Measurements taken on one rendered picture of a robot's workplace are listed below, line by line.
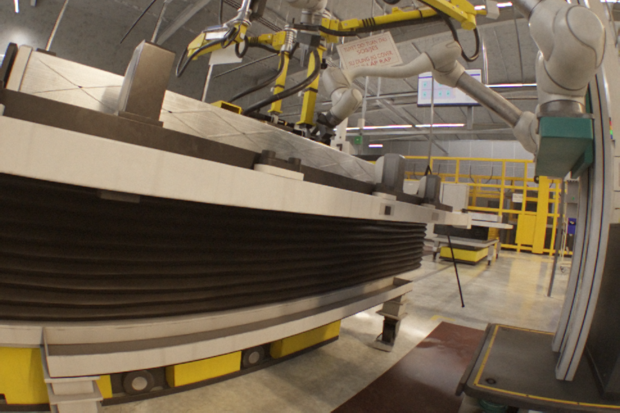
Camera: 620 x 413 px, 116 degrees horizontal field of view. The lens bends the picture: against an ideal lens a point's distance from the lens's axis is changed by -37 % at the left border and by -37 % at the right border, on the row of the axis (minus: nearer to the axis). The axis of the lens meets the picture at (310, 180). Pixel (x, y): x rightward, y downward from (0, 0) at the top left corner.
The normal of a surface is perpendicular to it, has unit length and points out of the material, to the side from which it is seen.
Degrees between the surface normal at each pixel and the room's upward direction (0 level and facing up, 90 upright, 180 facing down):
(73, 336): 90
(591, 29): 94
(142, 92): 90
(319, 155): 90
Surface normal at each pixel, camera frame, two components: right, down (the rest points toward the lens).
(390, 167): -0.65, -0.15
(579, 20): -0.43, -0.04
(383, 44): -0.18, -0.10
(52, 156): 0.75, 0.06
